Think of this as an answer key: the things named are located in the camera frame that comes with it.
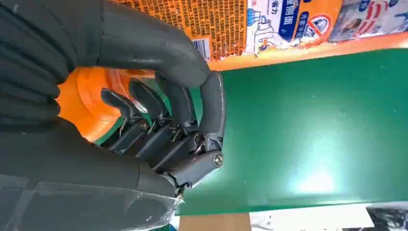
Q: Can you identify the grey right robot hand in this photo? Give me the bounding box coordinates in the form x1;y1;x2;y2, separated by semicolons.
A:
0;0;226;231

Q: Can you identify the brown cardboard box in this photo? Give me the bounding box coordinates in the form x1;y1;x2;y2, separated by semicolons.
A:
179;213;252;231

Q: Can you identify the green table mat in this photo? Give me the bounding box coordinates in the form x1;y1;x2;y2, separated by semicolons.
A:
94;48;408;217

